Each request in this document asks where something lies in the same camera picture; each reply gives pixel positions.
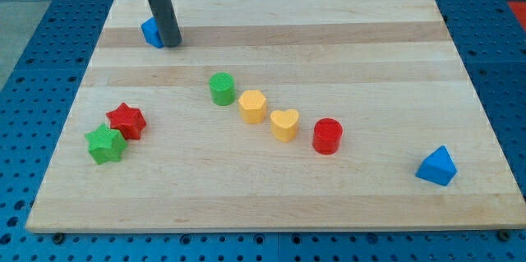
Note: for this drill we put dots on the light wooden board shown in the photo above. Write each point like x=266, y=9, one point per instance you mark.
x=386, y=70

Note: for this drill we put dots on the yellow hexagon block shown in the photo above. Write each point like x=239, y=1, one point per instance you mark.
x=252, y=105

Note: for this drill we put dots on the yellow heart block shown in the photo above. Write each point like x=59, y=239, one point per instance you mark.
x=284, y=124

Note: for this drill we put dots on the green cylinder block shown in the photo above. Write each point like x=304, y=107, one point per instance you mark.
x=222, y=89

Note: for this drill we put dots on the red cylinder block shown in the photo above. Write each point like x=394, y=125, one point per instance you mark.
x=327, y=135

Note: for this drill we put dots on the red star block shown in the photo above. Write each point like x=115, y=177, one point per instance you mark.
x=129, y=121

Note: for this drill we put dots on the blue cube block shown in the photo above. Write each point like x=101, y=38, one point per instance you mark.
x=151, y=33

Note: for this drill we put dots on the green star block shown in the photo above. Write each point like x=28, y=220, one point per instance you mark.
x=105, y=144

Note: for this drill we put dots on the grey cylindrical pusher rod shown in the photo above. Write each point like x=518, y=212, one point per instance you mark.
x=166, y=21

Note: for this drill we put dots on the blue triangle block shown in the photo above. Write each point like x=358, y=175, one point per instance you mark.
x=438, y=167

